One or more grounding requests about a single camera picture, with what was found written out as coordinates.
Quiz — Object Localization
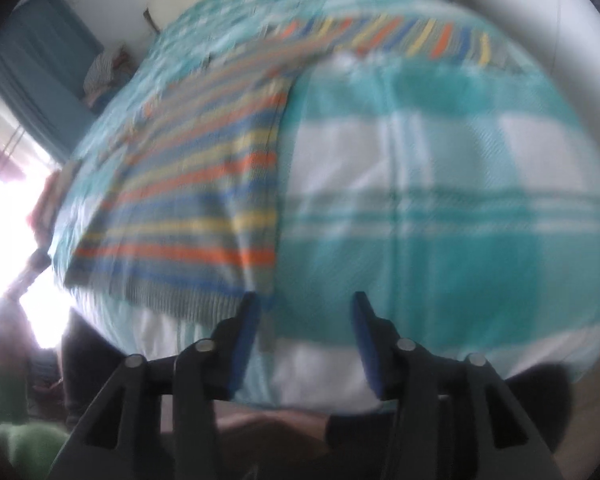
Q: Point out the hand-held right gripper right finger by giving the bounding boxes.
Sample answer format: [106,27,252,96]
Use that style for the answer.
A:
[351,291,563,480]

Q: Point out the dark cloth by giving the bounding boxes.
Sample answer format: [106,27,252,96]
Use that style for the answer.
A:
[60,307,133,426]

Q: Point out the multicolour striped blanket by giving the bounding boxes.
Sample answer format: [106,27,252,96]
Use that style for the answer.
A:
[62,15,508,323]

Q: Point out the teal white plaid blanket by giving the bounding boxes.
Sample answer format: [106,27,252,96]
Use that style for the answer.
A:
[47,0,600,416]

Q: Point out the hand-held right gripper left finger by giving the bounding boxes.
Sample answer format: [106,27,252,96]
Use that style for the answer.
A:
[47,291,263,480]

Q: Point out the pile of clothes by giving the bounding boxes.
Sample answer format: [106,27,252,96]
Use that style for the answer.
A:
[82,45,136,111]

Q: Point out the green cloth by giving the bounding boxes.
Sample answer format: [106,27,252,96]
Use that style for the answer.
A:
[0,360,68,480]

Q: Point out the teal curtain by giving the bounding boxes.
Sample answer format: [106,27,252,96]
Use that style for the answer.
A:
[0,0,106,163]

